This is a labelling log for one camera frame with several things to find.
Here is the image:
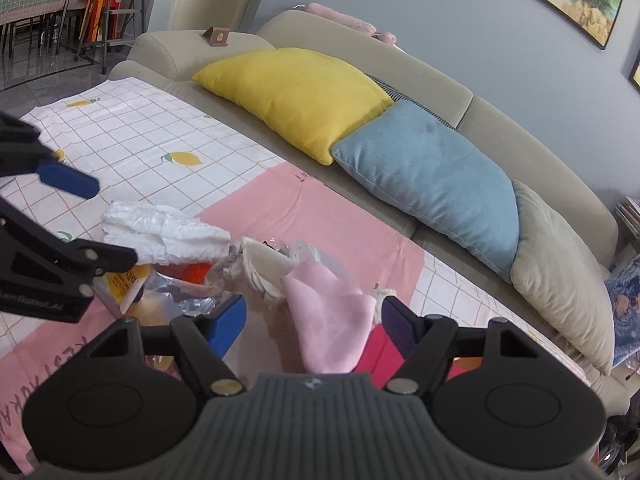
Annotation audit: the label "blue pillow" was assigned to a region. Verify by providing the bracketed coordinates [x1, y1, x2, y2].
[331, 99, 521, 284]

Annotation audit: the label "beige sofa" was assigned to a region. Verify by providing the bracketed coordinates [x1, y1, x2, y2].
[109, 9, 633, 413]

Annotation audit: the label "orange plastic stools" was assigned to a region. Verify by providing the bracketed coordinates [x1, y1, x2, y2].
[81, 0, 132, 45]

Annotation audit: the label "red cloth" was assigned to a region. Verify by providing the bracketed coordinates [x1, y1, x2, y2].
[350, 322, 468, 386]

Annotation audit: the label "cream cloth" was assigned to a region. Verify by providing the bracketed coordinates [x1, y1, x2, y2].
[229, 236, 297, 307]

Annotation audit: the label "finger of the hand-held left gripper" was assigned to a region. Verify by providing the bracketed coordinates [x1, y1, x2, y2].
[0, 197, 139, 290]
[0, 110, 100, 202]

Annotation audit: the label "white plastic bag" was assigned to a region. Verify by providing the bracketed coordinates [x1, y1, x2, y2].
[101, 200, 232, 266]

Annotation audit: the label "silver foil wrapper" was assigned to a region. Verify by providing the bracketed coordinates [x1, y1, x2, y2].
[144, 269, 237, 317]

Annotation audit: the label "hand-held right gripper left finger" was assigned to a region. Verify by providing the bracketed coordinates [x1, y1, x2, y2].
[87, 294, 248, 396]

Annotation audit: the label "yellow snack packet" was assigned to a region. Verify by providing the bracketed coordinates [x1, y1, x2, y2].
[95, 266, 152, 319]

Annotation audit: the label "pink cloth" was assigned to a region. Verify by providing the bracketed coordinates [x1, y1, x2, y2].
[280, 260, 377, 375]

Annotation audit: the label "stack of magazines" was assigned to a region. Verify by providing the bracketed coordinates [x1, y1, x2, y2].
[614, 195, 640, 239]

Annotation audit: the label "cartoon print pillow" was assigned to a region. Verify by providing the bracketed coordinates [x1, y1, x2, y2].
[603, 255, 640, 377]

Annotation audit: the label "black step ladder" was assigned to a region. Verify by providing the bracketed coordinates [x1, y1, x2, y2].
[97, 0, 152, 74]

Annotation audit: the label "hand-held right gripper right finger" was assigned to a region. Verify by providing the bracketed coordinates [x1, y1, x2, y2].
[381, 295, 543, 396]

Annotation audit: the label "beige pillow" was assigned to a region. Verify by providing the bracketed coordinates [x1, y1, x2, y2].
[510, 180, 617, 376]

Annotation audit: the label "yellow pillow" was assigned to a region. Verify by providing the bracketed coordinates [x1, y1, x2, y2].
[192, 47, 396, 166]

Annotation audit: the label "striped cushion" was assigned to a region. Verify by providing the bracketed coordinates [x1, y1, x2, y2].
[365, 74, 458, 131]

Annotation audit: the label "pink plush toy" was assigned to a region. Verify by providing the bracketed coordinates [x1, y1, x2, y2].
[292, 3, 398, 45]

